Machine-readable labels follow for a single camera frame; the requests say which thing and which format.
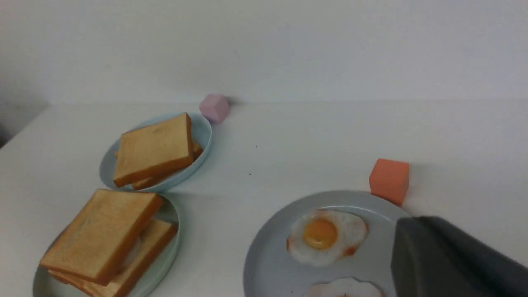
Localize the pink foam cube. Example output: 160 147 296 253
199 94 230 123

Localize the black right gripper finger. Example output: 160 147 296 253
391 216 528 297

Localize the green serving plate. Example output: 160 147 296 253
33 196 182 297

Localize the toast slice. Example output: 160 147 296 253
47 219 179 297
113 112 194 187
40 189 164 285
111 139 203 191

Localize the grey egg plate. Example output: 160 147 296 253
243 190 409 297

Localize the fried egg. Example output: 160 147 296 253
285 209 370 268
304 278 384 297
120 236 143 272

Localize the orange foam cube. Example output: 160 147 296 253
368 158 410 206

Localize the light blue bread plate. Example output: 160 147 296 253
99 113 213 193

